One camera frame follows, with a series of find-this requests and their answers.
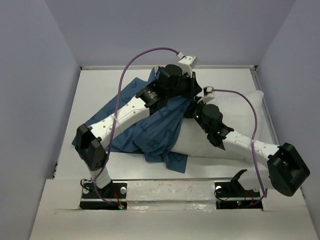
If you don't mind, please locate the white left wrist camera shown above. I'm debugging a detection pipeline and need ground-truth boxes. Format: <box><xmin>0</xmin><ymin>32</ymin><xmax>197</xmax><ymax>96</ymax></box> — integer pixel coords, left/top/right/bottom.
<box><xmin>176</xmin><ymin>52</ymin><xmax>198</xmax><ymax>77</ymax></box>

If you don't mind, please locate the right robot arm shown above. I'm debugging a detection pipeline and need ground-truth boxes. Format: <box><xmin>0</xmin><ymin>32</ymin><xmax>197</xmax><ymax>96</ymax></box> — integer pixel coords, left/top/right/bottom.
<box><xmin>184</xmin><ymin>97</ymin><xmax>311</xmax><ymax>197</ymax></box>

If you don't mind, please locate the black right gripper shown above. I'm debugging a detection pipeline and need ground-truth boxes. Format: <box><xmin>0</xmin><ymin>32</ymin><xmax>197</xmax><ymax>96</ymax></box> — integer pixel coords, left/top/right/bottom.
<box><xmin>176</xmin><ymin>96</ymin><xmax>210</xmax><ymax>134</ymax></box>

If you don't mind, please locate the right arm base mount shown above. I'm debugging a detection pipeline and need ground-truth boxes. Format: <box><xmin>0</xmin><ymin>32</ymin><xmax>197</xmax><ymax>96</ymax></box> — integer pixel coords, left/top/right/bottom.
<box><xmin>213</xmin><ymin>169</ymin><xmax>263</xmax><ymax>210</ymax></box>

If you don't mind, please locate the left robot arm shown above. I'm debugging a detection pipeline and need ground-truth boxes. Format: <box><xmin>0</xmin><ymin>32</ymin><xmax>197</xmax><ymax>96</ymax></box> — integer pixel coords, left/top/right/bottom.
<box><xmin>74</xmin><ymin>60</ymin><xmax>202</xmax><ymax>198</ymax></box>

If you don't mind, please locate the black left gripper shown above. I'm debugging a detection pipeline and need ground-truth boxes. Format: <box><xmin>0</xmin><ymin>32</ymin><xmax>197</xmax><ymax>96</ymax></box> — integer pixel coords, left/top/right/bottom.
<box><xmin>166</xmin><ymin>70</ymin><xmax>203</xmax><ymax>101</ymax></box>

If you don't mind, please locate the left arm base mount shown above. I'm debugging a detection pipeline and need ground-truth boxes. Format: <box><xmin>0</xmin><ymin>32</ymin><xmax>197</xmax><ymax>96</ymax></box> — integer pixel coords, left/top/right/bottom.
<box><xmin>79</xmin><ymin>178</ymin><xmax>128</xmax><ymax>211</ymax></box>

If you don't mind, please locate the aluminium back table rail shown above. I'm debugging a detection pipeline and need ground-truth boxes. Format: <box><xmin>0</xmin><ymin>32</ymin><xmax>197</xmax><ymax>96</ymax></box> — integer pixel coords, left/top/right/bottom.
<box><xmin>80</xmin><ymin>65</ymin><xmax>256</xmax><ymax>71</ymax></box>

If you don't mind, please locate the blue letter-print pillowcase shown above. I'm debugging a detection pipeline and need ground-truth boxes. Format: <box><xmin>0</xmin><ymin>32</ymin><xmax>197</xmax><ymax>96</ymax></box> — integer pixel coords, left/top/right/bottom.
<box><xmin>85</xmin><ymin>64</ymin><xmax>192</xmax><ymax>173</ymax></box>

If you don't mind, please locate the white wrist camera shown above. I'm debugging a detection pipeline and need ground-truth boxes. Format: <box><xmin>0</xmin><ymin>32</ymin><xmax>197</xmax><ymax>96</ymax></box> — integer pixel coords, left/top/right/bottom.
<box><xmin>197</xmin><ymin>86</ymin><xmax>216</xmax><ymax>104</ymax></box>
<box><xmin>176</xmin><ymin>52</ymin><xmax>198</xmax><ymax>77</ymax></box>

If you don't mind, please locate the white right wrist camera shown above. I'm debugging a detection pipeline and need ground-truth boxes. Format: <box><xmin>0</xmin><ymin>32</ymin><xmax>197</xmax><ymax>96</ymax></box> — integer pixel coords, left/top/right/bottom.
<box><xmin>197</xmin><ymin>86</ymin><xmax>216</xmax><ymax>104</ymax></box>

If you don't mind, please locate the white pillow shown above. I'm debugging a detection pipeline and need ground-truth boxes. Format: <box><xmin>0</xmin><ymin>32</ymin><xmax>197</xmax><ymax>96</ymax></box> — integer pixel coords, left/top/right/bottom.
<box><xmin>171</xmin><ymin>90</ymin><xmax>264</xmax><ymax>164</ymax></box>

